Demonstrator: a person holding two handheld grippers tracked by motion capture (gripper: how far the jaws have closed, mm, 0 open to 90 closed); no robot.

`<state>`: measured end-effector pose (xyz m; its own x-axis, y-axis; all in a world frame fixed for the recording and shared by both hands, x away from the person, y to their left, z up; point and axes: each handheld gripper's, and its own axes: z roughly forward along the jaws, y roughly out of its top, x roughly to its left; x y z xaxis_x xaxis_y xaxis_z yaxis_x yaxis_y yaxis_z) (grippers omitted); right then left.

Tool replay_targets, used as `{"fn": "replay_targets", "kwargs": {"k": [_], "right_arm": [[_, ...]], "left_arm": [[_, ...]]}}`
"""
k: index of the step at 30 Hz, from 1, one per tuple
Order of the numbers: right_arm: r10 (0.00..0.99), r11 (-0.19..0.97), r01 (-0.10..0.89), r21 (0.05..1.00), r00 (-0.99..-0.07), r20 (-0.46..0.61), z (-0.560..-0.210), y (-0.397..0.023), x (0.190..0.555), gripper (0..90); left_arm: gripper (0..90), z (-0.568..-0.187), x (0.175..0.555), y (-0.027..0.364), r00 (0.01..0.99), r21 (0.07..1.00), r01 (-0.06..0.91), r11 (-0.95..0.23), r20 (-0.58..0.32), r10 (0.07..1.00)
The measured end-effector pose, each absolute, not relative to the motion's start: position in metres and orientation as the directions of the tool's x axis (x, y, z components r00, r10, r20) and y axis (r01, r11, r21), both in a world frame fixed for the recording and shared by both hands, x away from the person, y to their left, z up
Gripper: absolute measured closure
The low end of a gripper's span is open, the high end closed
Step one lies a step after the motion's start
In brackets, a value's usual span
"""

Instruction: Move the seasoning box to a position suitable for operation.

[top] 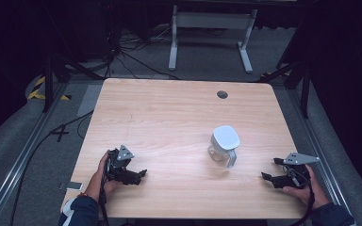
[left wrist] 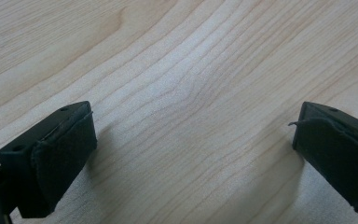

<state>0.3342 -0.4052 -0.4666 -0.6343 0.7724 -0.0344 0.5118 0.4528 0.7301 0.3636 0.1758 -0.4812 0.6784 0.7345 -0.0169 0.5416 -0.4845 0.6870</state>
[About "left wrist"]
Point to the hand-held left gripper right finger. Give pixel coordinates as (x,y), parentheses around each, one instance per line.
(338,152)

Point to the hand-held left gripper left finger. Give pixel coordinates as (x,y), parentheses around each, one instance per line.
(52,155)

